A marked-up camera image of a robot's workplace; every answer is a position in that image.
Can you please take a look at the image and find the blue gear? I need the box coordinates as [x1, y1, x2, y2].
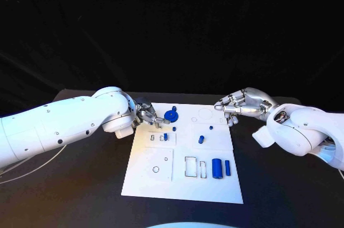
[164, 106, 179, 123]

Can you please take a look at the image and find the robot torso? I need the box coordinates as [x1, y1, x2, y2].
[146, 222, 239, 228]

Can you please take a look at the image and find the white task board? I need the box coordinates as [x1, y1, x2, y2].
[121, 102, 245, 205]

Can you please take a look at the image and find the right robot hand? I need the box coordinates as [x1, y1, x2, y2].
[213, 87, 281, 127]

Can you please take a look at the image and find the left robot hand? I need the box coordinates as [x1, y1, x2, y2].
[133, 97, 171, 129]

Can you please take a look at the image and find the thick blue cylinder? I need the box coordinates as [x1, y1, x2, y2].
[212, 158, 223, 180]

